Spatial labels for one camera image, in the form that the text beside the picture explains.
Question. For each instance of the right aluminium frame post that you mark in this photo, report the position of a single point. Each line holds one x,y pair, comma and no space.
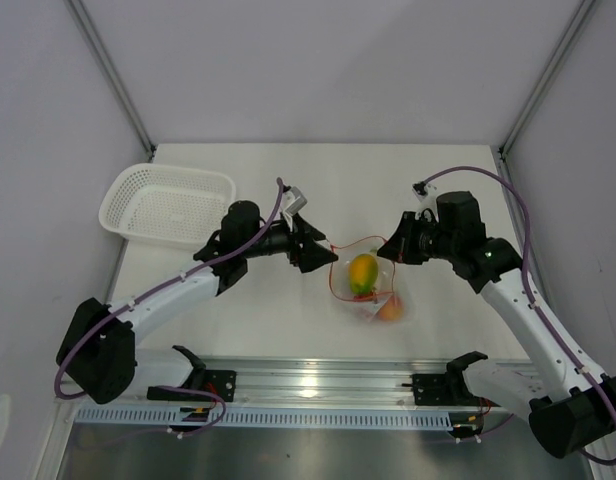
556,60

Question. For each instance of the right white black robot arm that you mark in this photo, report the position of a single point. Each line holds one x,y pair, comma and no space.
573,402

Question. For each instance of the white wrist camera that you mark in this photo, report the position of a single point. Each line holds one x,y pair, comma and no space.
426,194
293,200

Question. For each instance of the left aluminium frame post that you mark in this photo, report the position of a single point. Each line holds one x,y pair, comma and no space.
109,71

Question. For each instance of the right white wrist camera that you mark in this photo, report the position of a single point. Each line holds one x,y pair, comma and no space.
426,194

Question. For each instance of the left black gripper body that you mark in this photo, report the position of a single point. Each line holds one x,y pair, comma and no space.
293,250

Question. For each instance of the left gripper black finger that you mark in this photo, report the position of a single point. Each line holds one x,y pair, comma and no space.
312,256
305,231

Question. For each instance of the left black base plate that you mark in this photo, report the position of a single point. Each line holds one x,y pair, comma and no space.
221,383

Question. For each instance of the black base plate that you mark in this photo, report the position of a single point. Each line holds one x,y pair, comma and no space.
443,390
221,383

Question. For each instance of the yellow green toy mango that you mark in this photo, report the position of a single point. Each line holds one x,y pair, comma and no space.
363,273

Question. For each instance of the clear red zip bag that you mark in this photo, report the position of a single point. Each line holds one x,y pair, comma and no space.
389,282

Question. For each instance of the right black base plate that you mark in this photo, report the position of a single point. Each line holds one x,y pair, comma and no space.
443,390

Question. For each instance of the white perforated plastic basket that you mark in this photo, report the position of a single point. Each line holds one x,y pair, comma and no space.
167,206

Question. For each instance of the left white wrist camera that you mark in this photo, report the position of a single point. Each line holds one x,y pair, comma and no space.
293,200

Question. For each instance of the aluminium frame post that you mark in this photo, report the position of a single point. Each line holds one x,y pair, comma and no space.
556,60
109,71

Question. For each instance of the white slotted cable duct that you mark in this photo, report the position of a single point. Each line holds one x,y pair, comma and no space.
236,416

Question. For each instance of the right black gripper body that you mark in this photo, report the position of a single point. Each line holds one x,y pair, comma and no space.
423,243

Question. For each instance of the red toy tomato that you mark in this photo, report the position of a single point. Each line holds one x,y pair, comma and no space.
392,310

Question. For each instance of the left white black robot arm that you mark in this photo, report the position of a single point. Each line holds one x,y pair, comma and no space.
100,351

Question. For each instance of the aluminium mounting rail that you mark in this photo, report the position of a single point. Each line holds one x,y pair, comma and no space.
263,383

